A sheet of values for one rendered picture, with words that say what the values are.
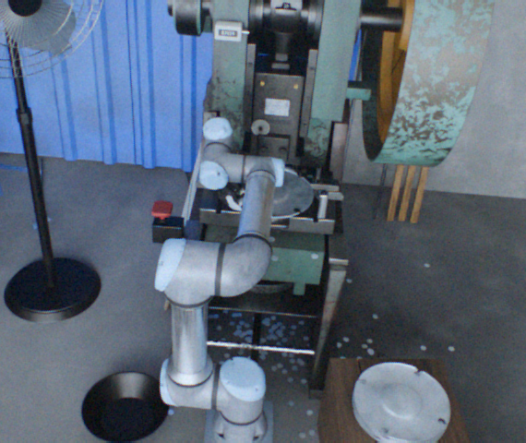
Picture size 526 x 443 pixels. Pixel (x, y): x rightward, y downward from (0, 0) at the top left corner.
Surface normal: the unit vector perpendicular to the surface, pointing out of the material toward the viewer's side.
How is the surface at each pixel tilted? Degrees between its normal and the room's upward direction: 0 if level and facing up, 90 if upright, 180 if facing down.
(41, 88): 90
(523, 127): 90
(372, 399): 0
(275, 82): 90
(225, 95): 90
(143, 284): 0
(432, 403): 0
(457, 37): 73
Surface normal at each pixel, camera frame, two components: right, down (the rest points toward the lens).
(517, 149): -0.05, 0.61
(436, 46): -0.04, 0.41
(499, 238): 0.07, -0.79
